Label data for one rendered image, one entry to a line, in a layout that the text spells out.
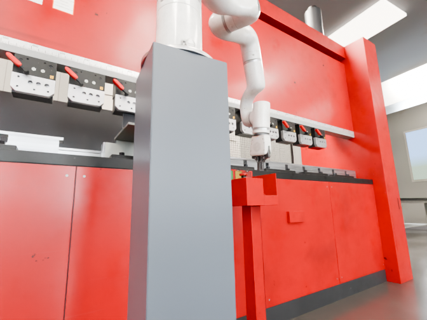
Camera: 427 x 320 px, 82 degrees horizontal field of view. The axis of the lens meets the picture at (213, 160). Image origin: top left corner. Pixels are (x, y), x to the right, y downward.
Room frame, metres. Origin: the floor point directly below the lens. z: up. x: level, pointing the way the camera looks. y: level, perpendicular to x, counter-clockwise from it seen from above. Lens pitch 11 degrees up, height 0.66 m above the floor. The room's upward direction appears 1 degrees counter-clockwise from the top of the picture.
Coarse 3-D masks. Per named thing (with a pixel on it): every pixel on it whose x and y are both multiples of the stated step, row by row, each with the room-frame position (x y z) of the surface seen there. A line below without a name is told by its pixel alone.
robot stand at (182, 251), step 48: (144, 96) 0.52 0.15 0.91; (192, 96) 0.50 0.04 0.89; (144, 144) 0.50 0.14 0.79; (192, 144) 0.50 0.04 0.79; (144, 192) 0.49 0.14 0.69; (192, 192) 0.50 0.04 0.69; (144, 240) 0.48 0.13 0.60; (192, 240) 0.50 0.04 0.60; (144, 288) 0.47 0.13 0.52; (192, 288) 0.50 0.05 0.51
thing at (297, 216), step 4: (288, 212) 1.61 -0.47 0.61; (292, 212) 1.62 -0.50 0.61; (296, 212) 1.64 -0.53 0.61; (300, 212) 1.66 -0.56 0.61; (288, 216) 1.61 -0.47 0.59; (292, 216) 1.62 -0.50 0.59; (296, 216) 1.64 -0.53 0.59; (300, 216) 1.66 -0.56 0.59; (288, 220) 1.61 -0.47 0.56; (292, 220) 1.62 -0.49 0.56; (296, 220) 1.64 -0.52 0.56; (300, 220) 1.66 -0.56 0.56; (304, 220) 1.68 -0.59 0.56
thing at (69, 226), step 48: (0, 192) 0.84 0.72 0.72; (48, 192) 0.91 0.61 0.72; (96, 192) 1.00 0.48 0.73; (288, 192) 1.64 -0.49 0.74; (336, 192) 1.94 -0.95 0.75; (0, 240) 0.85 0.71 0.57; (48, 240) 0.92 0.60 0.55; (96, 240) 1.01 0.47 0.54; (240, 240) 1.41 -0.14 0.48; (288, 240) 1.62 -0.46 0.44; (336, 240) 1.90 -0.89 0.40; (0, 288) 0.86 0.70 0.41; (48, 288) 0.93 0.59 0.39; (96, 288) 1.02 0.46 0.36; (240, 288) 1.40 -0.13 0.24; (288, 288) 1.60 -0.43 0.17; (336, 288) 1.87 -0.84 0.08
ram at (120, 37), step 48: (0, 0) 0.88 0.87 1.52; (48, 0) 0.97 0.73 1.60; (96, 0) 1.07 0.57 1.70; (144, 0) 1.20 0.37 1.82; (0, 48) 0.89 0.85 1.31; (96, 48) 1.08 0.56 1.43; (144, 48) 1.21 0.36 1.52; (288, 48) 1.88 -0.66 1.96; (240, 96) 1.58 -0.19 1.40; (288, 96) 1.85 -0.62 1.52; (336, 96) 2.24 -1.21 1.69
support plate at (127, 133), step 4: (128, 124) 0.95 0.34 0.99; (132, 124) 0.95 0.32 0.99; (124, 128) 1.00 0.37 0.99; (128, 128) 0.99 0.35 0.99; (132, 128) 0.99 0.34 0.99; (120, 132) 1.05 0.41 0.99; (124, 132) 1.04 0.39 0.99; (128, 132) 1.05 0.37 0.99; (132, 132) 1.05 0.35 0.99; (116, 136) 1.12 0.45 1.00; (120, 136) 1.10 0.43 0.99; (124, 136) 1.10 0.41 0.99; (128, 136) 1.10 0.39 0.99; (132, 136) 1.10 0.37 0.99; (124, 140) 1.18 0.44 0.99; (128, 140) 1.18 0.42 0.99; (132, 140) 1.18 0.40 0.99
